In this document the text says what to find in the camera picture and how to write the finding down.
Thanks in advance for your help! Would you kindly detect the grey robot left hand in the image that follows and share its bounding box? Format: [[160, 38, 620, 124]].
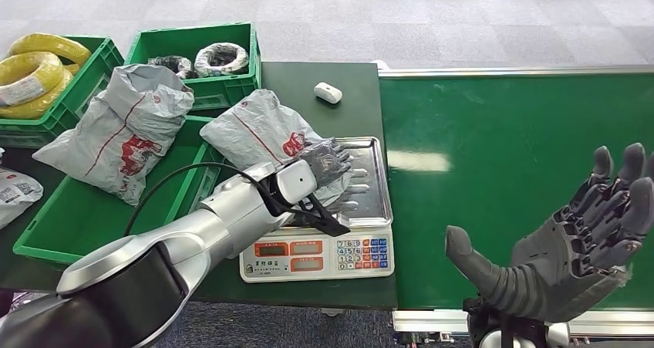
[[295, 137, 355, 191]]

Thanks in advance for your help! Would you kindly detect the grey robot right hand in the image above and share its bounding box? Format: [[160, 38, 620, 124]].
[[445, 142, 654, 324]]

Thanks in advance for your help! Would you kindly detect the grey mailer package red stripe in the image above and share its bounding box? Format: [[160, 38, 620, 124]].
[[199, 89, 359, 215]]

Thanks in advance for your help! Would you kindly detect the large grey mailer package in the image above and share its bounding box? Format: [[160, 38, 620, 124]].
[[32, 64, 195, 207]]

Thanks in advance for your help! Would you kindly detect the small grey mailer package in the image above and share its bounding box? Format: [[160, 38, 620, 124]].
[[0, 167, 45, 230]]

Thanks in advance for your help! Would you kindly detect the dark green table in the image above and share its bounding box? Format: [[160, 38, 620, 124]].
[[0, 62, 399, 311]]

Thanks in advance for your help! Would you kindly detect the small white plastic device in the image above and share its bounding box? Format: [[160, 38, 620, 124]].
[[313, 82, 344, 105]]

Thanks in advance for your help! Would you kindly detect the white electronic weighing scale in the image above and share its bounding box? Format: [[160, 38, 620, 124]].
[[238, 136, 396, 284]]

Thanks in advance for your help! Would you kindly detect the green crate with wrapped coils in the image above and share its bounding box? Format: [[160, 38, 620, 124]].
[[125, 22, 262, 113]]

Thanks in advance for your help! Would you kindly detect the large empty green crate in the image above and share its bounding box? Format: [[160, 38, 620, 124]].
[[12, 115, 228, 266]]

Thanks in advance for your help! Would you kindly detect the green crate with yellow coils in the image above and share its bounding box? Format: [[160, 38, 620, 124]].
[[0, 36, 125, 150]]

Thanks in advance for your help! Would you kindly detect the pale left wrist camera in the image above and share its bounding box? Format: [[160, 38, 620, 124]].
[[275, 160, 318, 205]]

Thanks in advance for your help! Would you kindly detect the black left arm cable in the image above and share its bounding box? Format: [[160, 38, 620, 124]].
[[123, 162, 287, 237]]

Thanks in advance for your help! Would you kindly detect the white wrapped cable coil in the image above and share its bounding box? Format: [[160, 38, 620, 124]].
[[194, 42, 251, 78]]

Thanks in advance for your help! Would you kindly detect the black wrapped cable coil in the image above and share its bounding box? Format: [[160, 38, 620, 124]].
[[148, 56, 197, 79]]

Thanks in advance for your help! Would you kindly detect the plain yellow cable coil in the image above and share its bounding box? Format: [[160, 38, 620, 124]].
[[0, 69, 74, 120], [7, 32, 92, 66]]

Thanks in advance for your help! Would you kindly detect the yellow cable coil white label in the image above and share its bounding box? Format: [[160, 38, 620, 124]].
[[0, 51, 65, 108]]

